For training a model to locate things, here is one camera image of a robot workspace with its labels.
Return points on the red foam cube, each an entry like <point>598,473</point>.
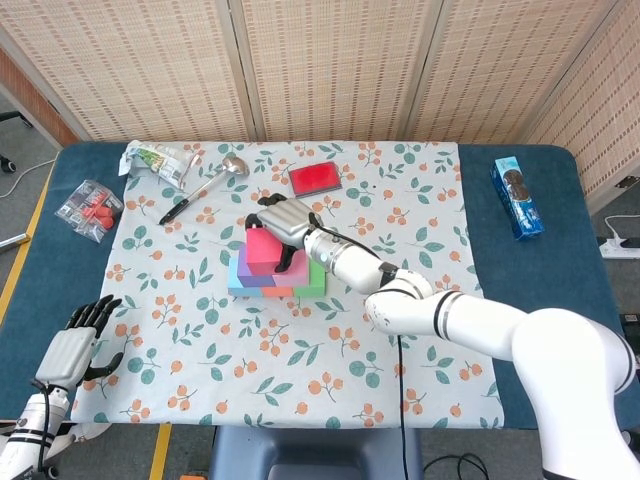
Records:
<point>262,250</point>

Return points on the light blue foam cube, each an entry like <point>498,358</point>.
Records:
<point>235,286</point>

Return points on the floral tablecloth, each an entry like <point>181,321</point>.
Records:
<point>200,360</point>

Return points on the blue cookie box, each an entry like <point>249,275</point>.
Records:
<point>517,200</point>

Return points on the white power strip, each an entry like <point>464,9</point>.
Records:
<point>620,249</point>

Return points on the light pink foam cube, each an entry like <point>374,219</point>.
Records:
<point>297,272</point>

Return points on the metal bar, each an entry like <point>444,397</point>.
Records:
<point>12,241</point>

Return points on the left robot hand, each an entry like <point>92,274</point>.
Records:
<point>67,352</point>

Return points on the orange foam cube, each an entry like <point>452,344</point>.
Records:
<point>277,292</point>

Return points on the bamboo folding screen panel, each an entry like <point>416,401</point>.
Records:
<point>605,125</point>
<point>510,65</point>
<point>335,65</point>
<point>140,65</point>

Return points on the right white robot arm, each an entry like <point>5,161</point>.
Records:
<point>500,320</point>

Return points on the purple foam cube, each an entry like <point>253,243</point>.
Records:
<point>245,270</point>

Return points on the green foam cube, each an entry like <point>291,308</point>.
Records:
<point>315,282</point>

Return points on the red ink stamp pad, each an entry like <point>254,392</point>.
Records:
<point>314,180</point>

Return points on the black office chair base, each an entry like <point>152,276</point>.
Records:
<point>15,117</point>

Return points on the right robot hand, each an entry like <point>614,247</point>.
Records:
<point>285,217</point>

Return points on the crumpled snack bag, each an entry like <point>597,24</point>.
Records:
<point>155,160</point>

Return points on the plastic bag with red caps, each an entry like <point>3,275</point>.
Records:
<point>90,207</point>

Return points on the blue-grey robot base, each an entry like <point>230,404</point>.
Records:
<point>310,450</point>

